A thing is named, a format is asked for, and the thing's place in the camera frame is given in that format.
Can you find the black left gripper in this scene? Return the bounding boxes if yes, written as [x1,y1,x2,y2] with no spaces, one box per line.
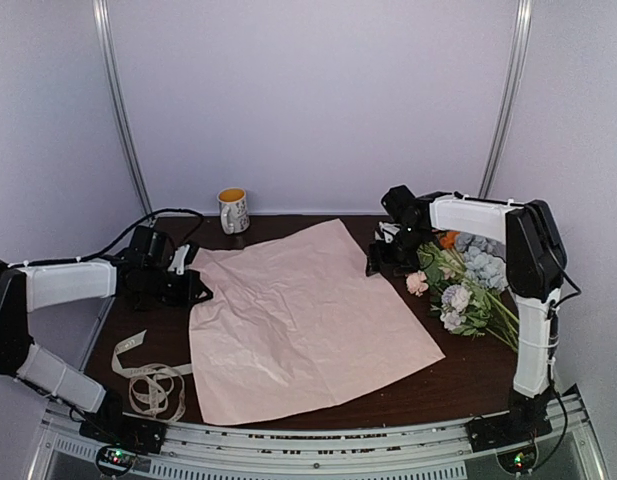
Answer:
[142,265,212,307]

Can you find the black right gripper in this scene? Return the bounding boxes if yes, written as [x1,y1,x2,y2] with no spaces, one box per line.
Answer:
[368,224,432,275]

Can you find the orange fake flower stem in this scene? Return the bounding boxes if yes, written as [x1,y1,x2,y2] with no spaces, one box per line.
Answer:
[438,231,459,249]

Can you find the white patterned mug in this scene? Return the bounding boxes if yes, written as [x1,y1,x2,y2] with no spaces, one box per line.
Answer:
[217,188,250,235]

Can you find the purple fake flower bunch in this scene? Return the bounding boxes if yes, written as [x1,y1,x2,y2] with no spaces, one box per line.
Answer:
[417,240,519,352]

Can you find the pink wrapping paper sheet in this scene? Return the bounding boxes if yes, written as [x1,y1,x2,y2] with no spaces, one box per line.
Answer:
[189,219,443,426]

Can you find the blue fake hydrangea stem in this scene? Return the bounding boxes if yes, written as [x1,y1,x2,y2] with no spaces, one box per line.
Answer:
[455,232,508,293]

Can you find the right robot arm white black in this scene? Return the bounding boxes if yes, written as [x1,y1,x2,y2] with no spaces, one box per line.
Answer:
[366,185,569,442]

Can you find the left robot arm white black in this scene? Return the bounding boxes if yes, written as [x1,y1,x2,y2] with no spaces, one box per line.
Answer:
[0,225,213,444]

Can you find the beige printed ribbon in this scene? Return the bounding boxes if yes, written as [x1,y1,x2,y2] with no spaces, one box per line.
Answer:
[111,330,192,424]

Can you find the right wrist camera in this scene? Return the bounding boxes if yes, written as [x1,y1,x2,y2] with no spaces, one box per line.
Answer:
[374,221,401,244]

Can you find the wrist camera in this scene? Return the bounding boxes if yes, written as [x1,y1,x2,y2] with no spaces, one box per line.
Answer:
[167,241,200,276]
[374,221,401,244]

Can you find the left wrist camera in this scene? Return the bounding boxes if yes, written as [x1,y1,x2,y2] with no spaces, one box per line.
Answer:
[167,241,200,276]

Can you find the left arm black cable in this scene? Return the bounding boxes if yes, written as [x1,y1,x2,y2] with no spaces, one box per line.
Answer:
[77,208,205,266]

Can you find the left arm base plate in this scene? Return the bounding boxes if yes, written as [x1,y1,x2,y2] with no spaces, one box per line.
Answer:
[79,416,167,454]

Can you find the right aluminium frame post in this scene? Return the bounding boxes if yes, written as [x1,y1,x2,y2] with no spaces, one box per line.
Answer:
[478,0,533,198]

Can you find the aluminium frame post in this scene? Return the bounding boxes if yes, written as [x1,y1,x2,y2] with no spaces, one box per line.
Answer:
[92,0,152,214]
[478,0,533,198]

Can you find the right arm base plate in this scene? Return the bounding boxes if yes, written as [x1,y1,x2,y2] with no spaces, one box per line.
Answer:
[465,413,553,453]

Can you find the aluminium front rail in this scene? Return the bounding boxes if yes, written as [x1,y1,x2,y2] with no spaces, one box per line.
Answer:
[25,394,614,480]

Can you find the left aluminium frame post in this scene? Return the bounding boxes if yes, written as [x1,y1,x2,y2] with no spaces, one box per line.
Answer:
[92,0,152,214]

